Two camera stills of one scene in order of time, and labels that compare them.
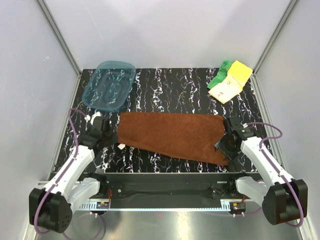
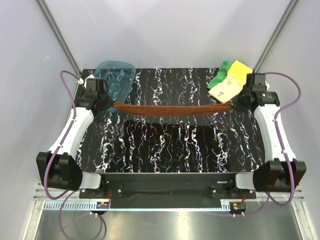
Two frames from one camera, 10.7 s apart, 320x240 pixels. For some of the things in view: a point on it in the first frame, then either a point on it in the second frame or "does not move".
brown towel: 186,136 → 170,110
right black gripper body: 229,149 → 239,103
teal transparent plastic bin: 109,86 does not move
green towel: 221,74 does not move
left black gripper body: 107,136 → 107,102
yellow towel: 240,72 does not move
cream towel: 226,90 does not move
